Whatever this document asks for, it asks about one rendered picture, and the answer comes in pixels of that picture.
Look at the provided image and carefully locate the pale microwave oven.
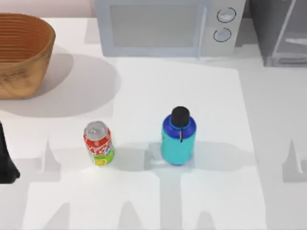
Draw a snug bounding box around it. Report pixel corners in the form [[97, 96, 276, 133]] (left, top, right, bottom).
[[94, 0, 246, 59]]

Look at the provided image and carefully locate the brown wicker basket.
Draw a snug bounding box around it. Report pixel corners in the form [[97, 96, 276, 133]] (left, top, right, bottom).
[[0, 13, 56, 100]]

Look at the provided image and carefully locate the round microwave knob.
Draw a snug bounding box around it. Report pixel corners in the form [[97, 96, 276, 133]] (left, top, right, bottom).
[[213, 27, 232, 43], [216, 7, 236, 23]]

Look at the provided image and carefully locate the microwave door handle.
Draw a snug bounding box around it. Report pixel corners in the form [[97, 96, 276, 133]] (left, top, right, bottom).
[[197, 6, 208, 60]]

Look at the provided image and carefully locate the teal and blue bottle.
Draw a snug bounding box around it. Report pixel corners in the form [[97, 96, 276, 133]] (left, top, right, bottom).
[[160, 106, 197, 166]]

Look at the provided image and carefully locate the microwave oven door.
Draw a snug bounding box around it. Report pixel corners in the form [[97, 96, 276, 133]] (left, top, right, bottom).
[[95, 0, 208, 58]]

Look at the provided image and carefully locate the red and green can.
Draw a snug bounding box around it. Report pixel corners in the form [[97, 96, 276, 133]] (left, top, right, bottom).
[[83, 121, 115, 167]]

